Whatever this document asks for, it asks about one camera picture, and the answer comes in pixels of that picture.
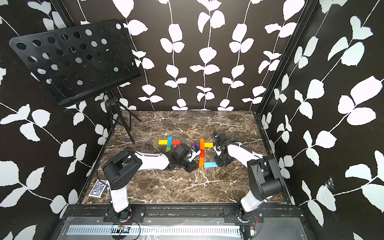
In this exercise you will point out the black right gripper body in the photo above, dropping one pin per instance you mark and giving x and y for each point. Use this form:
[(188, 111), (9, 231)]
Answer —
[(220, 160)]

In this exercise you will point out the yellow block group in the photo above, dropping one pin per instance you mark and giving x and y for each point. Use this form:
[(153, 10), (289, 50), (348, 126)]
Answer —
[(208, 145)]

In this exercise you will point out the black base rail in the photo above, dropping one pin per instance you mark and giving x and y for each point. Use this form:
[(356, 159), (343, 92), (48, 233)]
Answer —
[(230, 212)]

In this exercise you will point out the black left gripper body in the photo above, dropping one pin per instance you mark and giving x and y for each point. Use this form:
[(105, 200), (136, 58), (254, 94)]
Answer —
[(188, 166)]

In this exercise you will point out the white slotted cable duct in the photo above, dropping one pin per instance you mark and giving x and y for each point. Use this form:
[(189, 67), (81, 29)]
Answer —
[(134, 231)]

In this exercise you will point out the black perforated music stand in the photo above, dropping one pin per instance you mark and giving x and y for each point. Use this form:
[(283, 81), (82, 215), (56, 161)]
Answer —
[(79, 63)]

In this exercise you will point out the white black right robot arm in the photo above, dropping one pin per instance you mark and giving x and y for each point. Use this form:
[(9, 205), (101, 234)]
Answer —
[(264, 176)]

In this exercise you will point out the orange long block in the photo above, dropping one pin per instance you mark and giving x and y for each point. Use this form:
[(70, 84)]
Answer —
[(202, 144)]

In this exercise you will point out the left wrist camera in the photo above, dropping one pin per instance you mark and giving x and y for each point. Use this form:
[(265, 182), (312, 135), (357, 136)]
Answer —
[(185, 152)]

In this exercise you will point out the cyan block group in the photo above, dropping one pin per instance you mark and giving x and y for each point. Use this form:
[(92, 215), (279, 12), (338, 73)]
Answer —
[(169, 142), (210, 165)]

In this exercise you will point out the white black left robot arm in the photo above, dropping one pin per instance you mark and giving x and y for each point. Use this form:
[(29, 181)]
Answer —
[(120, 170)]

